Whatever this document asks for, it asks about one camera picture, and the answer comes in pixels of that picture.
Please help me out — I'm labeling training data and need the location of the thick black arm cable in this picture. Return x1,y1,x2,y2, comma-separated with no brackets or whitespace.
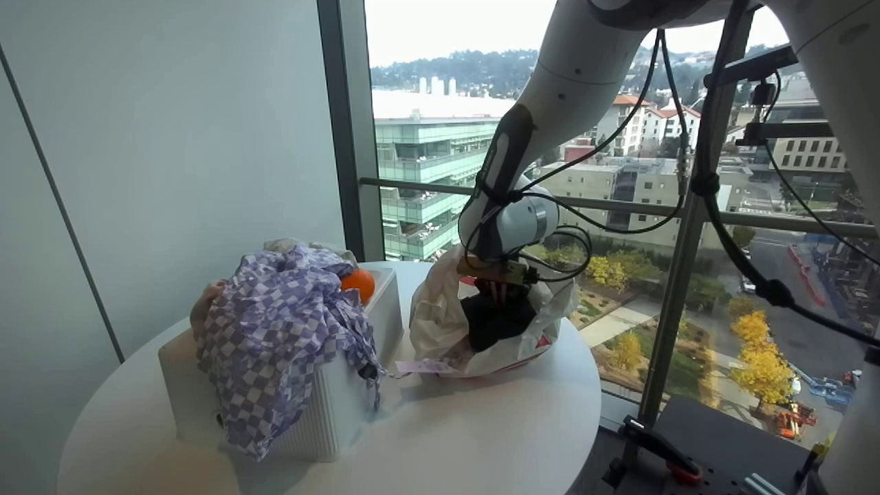
687,0,880,354

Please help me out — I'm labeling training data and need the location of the orange-handled black clamp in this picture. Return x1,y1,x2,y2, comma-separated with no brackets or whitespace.
604,413,709,490

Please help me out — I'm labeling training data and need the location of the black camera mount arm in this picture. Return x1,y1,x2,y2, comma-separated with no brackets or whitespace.
704,40,800,92

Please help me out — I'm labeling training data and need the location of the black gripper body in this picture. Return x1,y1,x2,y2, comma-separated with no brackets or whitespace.
499,256,546,292

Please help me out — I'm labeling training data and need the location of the black window railing bar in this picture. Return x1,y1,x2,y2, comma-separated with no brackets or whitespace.
356,176,880,237

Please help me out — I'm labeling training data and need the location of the dark window mullion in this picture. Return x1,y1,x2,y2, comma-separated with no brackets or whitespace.
313,0,389,264

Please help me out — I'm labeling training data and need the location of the white red plastic bag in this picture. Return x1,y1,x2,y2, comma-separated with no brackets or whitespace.
407,244,580,383

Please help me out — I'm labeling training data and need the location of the white foam box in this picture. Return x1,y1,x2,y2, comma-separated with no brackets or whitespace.
158,262,407,468

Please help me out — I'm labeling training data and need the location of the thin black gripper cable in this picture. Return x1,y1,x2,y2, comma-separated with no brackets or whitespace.
456,25,692,289

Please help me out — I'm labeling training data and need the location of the pale pink paper slip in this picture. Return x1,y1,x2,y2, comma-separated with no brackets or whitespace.
386,356,451,380

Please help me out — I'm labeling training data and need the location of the black mounting bracket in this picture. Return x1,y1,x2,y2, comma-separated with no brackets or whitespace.
737,77,852,150

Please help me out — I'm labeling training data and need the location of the orange fruit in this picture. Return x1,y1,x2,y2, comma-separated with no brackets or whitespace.
340,264,381,307

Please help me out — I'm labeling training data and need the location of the grey metal pole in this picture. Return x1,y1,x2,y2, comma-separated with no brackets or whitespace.
630,0,764,435

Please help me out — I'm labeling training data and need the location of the black cloth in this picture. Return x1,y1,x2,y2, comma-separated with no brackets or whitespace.
456,278,540,356

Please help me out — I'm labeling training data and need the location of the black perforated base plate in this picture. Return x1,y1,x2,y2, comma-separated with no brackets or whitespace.
566,394,833,495

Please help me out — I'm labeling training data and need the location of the purple checkered cloth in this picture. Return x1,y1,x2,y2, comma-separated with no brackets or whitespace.
191,242,386,462

